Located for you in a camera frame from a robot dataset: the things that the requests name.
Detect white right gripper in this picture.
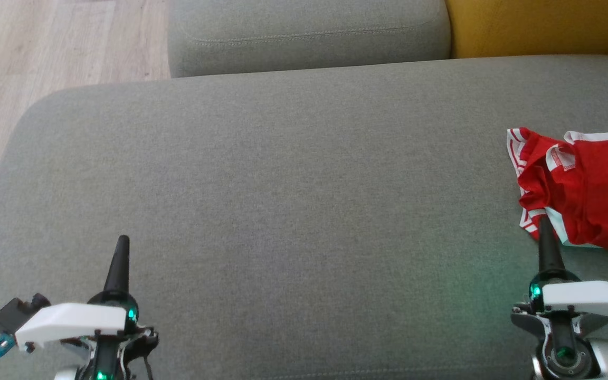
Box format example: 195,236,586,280
511,215,608,344

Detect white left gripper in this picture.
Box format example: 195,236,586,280
15,235,158,380

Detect red shorts with white stripe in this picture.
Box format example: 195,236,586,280
544,129,608,257

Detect yellow sofa backrest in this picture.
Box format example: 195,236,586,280
445,0,608,59

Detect yellow and grey sofa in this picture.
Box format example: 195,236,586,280
0,55,608,380

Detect grey sofa back cushion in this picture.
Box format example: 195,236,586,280
168,0,452,79

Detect red shirt with striped trim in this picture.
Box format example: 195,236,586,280
507,127,582,242

